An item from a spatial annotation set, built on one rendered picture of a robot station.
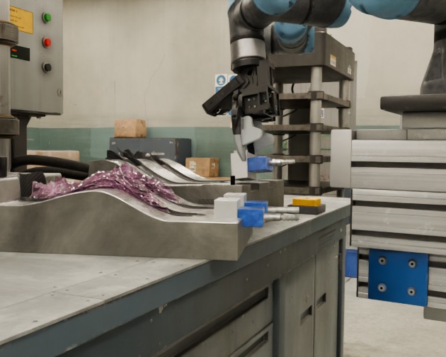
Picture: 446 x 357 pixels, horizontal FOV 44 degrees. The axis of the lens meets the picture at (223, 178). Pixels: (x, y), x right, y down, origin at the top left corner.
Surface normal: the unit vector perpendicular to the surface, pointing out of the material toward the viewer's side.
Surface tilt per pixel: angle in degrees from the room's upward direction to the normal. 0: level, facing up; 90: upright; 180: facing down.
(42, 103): 90
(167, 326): 90
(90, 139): 90
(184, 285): 90
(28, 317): 0
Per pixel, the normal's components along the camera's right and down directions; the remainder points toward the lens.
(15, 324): 0.01, -1.00
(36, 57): 0.91, 0.04
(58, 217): -0.14, 0.05
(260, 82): -0.43, -0.10
